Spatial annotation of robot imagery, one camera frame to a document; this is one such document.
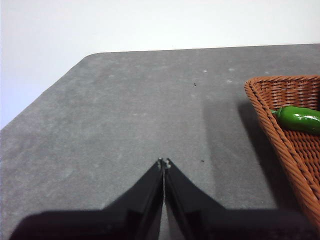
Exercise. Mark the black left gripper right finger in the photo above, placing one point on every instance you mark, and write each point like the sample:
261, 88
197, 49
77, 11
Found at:
185, 200

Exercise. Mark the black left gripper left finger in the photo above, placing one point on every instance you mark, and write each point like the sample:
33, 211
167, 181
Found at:
145, 200

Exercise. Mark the brown woven wicker basket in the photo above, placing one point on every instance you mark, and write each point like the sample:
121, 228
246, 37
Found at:
300, 155

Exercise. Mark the green chili pepper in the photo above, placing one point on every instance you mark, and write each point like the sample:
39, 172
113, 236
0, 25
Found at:
300, 121

